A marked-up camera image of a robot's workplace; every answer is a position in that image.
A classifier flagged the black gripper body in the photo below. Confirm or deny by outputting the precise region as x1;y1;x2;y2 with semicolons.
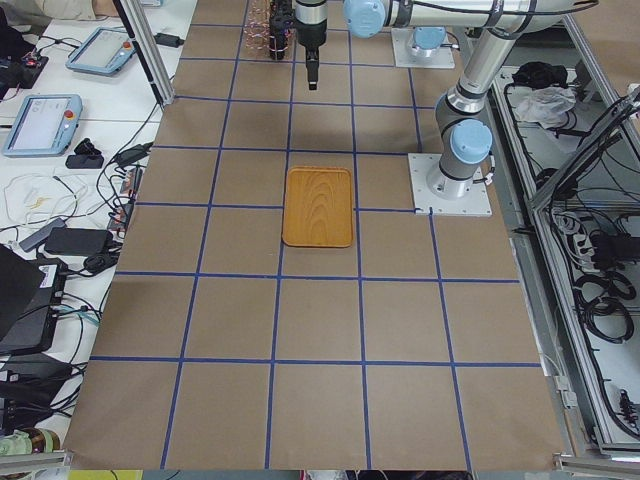
294;0;328;50
268;0;294;61

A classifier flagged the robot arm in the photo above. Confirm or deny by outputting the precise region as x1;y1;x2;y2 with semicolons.
343;0;598;200
267;1;447;67

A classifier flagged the wooden tray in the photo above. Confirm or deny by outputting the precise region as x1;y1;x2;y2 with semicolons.
282;166;354;248

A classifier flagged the teach pendant far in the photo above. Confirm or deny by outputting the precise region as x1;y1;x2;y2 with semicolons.
65;27;135;76

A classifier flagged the teach pendant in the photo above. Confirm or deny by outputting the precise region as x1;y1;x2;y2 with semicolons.
2;94;83;158
65;27;135;76

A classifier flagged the teach pendant near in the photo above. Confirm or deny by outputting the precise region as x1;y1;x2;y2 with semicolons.
2;94;83;158

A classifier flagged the black power brick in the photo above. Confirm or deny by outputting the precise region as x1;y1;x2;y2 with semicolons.
44;227;112;256

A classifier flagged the black laptop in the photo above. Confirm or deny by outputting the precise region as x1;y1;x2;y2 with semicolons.
1;246;68;356

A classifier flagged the copper wire wine basket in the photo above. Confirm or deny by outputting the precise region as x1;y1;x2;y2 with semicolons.
244;0;272;58

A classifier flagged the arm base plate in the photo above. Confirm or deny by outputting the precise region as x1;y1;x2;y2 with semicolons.
391;26;455;70
408;153;492;217

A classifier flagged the aluminium frame post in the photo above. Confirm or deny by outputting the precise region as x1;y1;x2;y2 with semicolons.
113;0;175;107

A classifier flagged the aluminium cable frame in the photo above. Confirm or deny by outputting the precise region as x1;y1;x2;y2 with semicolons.
492;4;639;461

